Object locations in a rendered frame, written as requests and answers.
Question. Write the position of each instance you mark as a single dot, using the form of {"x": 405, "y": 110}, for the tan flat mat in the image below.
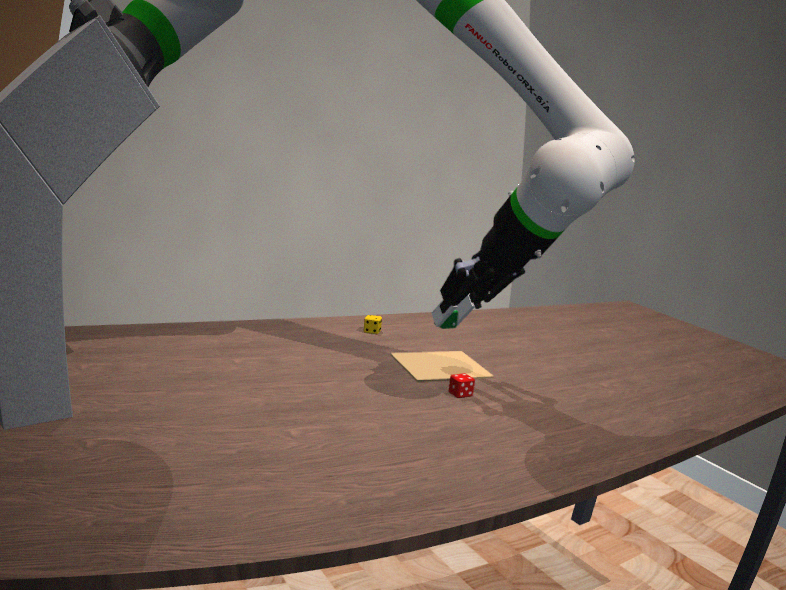
{"x": 439, "y": 366}

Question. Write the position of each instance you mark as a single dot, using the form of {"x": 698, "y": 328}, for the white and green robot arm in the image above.
{"x": 571, "y": 170}

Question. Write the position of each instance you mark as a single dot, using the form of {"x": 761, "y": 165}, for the red die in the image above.
{"x": 461, "y": 385}

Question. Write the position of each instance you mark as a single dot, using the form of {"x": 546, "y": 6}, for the green die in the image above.
{"x": 451, "y": 322}

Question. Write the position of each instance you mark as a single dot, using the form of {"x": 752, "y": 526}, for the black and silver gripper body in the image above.
{"x": 499, "y": 257}

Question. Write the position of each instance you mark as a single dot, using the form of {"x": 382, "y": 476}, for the yellow die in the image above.
{"x": 372, "y": 324}

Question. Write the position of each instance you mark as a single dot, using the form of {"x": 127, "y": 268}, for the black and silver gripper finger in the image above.
{"x": 481, "y": 292}
{"x": 461, "y": 283}

